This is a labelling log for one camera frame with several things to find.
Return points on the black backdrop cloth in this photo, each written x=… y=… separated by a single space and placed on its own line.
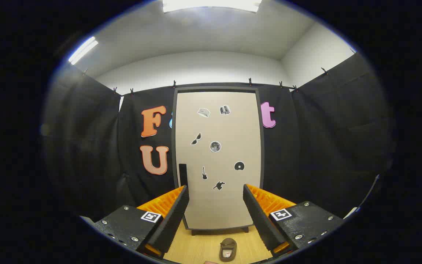
x=324 y=146

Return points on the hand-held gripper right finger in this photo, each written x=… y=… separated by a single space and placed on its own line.
x=260 y=220

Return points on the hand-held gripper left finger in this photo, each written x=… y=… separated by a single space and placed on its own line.
x=172 y=220

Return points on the ceiling light panel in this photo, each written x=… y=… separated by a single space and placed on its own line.
x=211 y=5
x=82 y=50

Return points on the beige shoe cabinet door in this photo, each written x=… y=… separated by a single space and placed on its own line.
x=214 y=124

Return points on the dark grey shoe cabinet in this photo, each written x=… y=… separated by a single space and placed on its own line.
x=216 y=88

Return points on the brown fuzzy shoe with bow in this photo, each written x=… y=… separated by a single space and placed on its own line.
x=228 y=245

